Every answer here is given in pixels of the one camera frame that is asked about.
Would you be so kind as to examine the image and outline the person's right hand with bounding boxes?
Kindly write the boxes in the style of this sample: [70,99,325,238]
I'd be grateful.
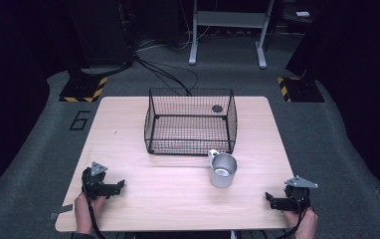
[283,206,319,239]

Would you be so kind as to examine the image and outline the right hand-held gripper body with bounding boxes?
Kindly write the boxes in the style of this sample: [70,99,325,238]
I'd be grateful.
[283,175,319,214]

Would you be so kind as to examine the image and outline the black floor cables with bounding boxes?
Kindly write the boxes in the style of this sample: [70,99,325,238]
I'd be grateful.
[133,54,200,98]

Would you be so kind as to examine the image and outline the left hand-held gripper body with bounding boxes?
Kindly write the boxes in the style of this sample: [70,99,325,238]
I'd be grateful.
[81,161,112,201]

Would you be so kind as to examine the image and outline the black wire basket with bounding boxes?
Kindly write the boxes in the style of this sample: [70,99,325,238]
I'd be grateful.
[143,87,239,156]

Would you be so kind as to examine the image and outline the black cabinet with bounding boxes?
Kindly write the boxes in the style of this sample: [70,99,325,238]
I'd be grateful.
[66,0,136,69]

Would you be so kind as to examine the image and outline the black stand base hazard stripes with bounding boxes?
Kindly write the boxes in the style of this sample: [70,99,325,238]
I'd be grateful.
[59,75,108,104]
[276,76,326,104]

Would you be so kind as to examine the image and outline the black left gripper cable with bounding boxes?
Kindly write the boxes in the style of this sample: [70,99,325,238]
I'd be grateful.
[82,185,107,239]

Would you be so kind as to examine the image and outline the silver metal cup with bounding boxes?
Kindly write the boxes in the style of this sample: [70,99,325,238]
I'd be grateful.
[207,148,239,189]

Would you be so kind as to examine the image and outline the white metal stand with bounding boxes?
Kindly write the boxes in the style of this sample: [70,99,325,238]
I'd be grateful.
[188,0,276,71]

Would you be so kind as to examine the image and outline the grey tape strip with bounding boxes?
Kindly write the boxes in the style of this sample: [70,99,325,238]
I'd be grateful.
[49,203,75,221]

